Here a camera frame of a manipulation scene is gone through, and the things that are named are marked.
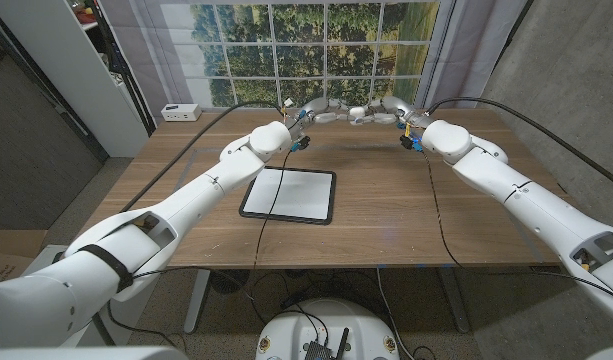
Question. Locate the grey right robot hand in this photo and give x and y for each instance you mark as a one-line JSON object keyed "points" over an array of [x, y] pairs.
{"points": [[396, 111]]}

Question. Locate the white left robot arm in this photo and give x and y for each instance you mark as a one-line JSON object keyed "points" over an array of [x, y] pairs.
{"points": [[201, 192]]}

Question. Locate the black round floor object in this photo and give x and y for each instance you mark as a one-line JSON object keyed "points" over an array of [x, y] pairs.
{"points": [[228, 281]]}

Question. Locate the black antenna module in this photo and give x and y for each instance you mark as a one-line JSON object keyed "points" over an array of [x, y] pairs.
{"points": [[316, 350]]}

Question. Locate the cardboard box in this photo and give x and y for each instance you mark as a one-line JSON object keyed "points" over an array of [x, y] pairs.
{"points": [[16, 242]]}

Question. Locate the black backdrop stand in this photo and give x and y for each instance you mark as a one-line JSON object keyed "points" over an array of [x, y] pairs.
{"points": [[131, 85], [511, 37]]}

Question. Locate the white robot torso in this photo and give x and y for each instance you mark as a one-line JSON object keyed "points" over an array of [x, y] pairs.
{"points": [[86, 354]]}

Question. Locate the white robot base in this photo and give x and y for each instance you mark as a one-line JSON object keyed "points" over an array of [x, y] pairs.
{"points": [[296, 325]]}

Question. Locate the red object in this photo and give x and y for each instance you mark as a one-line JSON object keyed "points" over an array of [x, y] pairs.
{"points": [[86, 17]]}

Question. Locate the white power strip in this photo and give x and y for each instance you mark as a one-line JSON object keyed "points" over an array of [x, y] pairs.
{"points": [[181, 113]]}

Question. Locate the metal table leg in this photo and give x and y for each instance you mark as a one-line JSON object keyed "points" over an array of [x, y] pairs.
{"points": [[196, 305], [453, 300]]}

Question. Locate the white cabinet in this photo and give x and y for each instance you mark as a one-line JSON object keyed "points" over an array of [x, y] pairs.
{"points": [[76, 65]]}

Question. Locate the white airpods case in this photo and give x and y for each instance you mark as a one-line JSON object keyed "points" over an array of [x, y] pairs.
{"points": [[357, 112]]}

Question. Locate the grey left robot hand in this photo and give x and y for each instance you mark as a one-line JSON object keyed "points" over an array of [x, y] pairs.
{"points": [[316, 112]]}

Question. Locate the small black-framed whiteboard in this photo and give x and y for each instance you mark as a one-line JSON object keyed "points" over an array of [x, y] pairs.
{"points": [[306, 195]]}

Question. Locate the printed window backdrop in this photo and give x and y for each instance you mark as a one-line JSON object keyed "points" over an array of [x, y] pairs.
{"points": [[306, 55]]}

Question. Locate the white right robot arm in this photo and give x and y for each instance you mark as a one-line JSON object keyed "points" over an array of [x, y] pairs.
{"points": [[511, 192]]}

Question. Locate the white flat box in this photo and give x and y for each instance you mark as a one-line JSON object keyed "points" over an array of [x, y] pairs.
{"points": [[43, 257]]}

